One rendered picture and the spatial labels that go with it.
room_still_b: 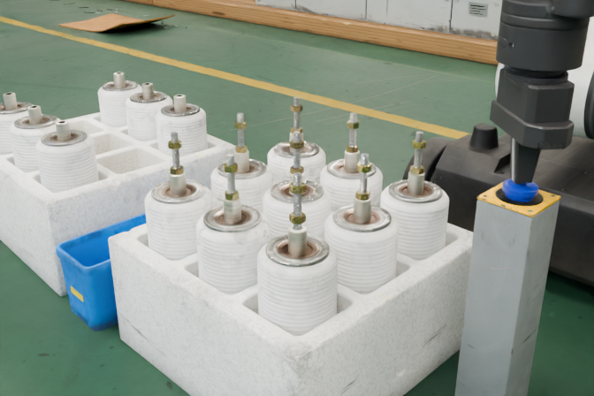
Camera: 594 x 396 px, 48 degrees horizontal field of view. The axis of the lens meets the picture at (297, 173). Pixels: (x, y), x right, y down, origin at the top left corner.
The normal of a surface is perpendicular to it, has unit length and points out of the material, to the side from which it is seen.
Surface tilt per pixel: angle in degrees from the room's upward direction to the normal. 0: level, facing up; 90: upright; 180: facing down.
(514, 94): 90
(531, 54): 90
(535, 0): 45
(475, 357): 90
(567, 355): 0
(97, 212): 90
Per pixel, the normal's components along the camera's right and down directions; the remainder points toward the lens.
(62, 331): 0.00, -0.92
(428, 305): 0.71, 0.27
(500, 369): -0.70, 0.28
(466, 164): -0.48, -0.44
